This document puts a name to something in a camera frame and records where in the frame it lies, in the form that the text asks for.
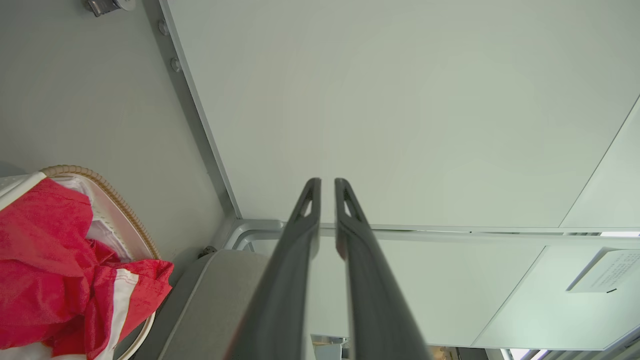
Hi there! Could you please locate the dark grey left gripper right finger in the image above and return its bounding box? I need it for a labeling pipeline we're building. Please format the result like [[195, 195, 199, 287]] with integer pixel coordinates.
[[334, 178, 432, 360]]

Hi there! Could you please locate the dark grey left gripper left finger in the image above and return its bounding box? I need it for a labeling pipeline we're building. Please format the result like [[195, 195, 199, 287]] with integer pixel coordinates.
[[226, 177, 322, 360]]

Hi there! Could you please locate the red garment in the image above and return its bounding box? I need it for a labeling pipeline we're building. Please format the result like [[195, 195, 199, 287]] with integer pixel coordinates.
[[0, 177, 175, 360]]

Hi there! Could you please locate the white paper notice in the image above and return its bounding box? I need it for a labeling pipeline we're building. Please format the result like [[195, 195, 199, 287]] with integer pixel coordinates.
[[565, 248, 640, 295]]

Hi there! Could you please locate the grey metal partition frame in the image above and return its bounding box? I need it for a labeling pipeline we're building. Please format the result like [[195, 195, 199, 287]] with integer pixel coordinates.
[[142, 0, 640, 252]]

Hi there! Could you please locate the white basket with rope rim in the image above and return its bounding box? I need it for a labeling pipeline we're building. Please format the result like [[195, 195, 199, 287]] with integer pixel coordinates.
[[0, 164, 163, 360]]

